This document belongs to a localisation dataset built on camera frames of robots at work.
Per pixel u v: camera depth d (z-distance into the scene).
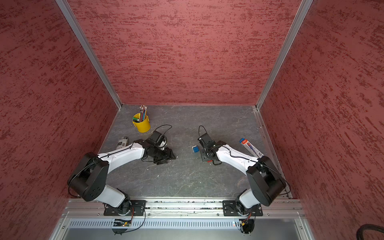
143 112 0.97
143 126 1.01
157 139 0.73
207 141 0.70
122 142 0.95
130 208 0.73
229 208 0.74
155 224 0.77
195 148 0.92
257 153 0.94
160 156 0.76
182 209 0.76
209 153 0.63
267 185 0.43
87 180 0.44
